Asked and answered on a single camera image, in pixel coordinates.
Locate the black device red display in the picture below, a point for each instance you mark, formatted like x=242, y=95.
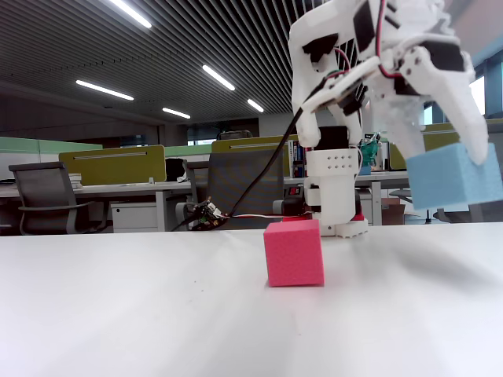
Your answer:
x=294, y=192

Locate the red foam cube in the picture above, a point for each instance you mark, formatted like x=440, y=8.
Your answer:
x=292, y=255

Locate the small controller circuit board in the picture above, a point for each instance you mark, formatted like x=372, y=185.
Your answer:
x=208, y=216

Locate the olive yellow partition panel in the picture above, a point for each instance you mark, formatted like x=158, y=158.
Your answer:
x=251, y=146
x=118, y=169
x=438, y=137

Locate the stack of papers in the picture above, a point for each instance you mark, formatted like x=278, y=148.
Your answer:
x=76, y=180

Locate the dark bag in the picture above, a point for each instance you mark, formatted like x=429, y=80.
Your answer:
x=233, y=135

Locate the blue foam cube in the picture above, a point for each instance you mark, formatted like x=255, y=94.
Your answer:
x=444, y=180

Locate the row of books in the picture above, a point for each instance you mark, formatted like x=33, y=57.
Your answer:
x=296, y=157

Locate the small green desktop object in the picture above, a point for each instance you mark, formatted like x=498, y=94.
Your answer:
x=369, y=153

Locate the long ceiling light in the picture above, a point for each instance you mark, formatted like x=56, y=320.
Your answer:
x=218, y=77
x=176, y=113
x=131, y=13
x=104, y=90
x=255, y=105

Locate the black bag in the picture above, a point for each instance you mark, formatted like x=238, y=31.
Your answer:
x=175, y=170

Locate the light green partition panel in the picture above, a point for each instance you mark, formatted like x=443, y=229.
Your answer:
x=23, y=149

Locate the grey office chair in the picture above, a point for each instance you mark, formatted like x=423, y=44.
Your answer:
x=43, y=184

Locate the white office desk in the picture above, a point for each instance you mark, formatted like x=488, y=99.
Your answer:
x=385, y=178
x=118, y=188

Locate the brown cardboard box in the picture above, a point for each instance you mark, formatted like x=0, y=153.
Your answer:
x=393, y=212

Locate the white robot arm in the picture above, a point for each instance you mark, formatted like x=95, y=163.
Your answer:
x=334, y=184

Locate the dark mesh office chair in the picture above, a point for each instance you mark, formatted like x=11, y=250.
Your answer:
x=236, y=176

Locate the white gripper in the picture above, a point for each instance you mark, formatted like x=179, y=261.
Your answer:
x=417, y=93

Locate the white drawer cabinet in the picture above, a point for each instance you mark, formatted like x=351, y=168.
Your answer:
x=133, y=218

